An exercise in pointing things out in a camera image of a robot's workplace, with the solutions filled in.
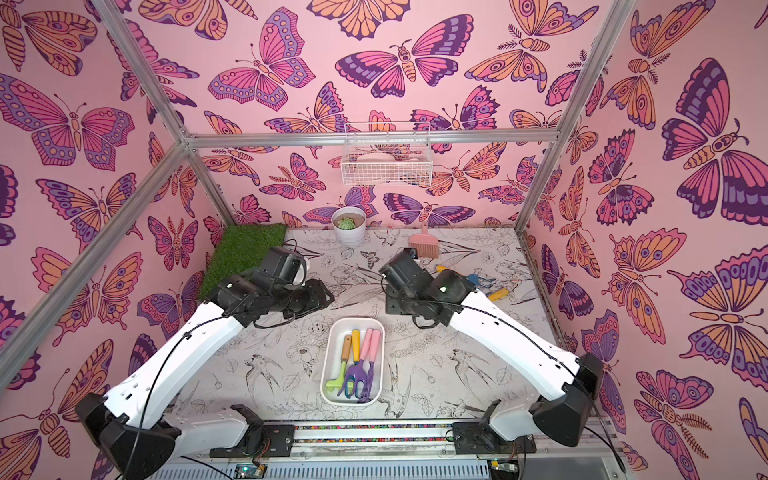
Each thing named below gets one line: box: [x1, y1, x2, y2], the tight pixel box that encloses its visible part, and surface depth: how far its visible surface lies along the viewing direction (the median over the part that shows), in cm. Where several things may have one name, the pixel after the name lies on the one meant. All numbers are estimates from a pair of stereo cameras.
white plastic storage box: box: [320, 317, 386, 406], surface depth 87 cm
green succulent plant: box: [337, 217, 356, 230], surface depth 108 cm
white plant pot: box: [331, 206, 367, 248], surface depth 112 cm
